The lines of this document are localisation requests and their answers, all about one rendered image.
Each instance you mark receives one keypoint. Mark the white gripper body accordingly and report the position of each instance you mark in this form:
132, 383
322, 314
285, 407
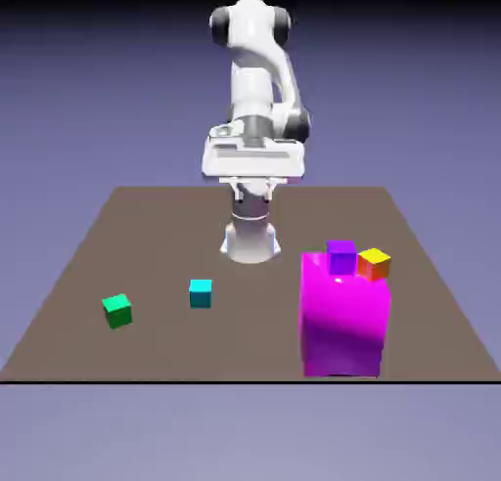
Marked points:
252, 162

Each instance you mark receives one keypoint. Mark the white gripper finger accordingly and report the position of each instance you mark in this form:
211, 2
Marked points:
237, 193
269, 192

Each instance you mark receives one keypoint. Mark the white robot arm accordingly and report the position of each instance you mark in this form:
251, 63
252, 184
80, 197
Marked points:
252, 58

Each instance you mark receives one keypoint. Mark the small purple cube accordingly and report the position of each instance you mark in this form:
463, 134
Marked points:
342, 259

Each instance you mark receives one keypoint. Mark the small cyan cube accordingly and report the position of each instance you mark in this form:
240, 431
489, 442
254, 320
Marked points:
200, 293

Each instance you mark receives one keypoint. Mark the small orange cube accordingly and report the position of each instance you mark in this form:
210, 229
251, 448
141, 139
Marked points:
373, 265

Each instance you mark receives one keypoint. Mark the small green cube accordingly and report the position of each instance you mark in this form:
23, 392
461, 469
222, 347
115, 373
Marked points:
117, 311

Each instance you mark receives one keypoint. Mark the large magenta box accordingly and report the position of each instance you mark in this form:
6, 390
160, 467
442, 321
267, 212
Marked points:
342, 320

